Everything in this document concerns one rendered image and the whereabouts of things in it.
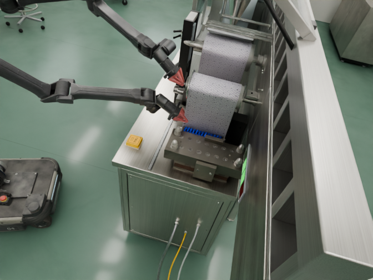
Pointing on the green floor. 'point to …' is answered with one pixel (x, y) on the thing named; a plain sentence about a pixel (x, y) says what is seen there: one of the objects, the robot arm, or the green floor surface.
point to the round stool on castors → (26, 17)
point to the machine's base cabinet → (170, 211)
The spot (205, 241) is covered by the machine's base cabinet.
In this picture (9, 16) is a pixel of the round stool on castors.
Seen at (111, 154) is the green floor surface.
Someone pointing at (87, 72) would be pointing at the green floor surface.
